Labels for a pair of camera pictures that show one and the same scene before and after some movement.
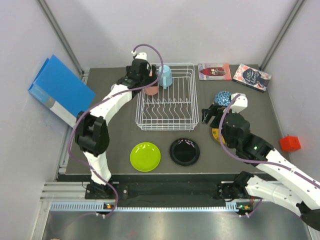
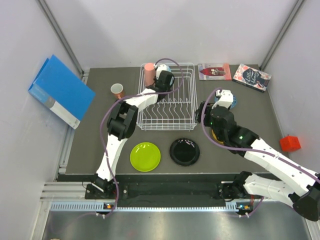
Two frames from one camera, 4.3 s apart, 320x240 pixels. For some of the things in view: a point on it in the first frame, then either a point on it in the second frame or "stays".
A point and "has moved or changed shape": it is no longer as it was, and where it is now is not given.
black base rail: [173, 193] stays
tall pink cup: [153, 90] has moved or changed shape
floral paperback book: [252, 78] stays
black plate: [184, 151] stays
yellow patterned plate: [215, 132] stays
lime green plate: [145, 157] stays
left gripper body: [146, 78] → [167, 89]
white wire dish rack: [174, 108] stays
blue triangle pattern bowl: [222, 98] → [234, 102]
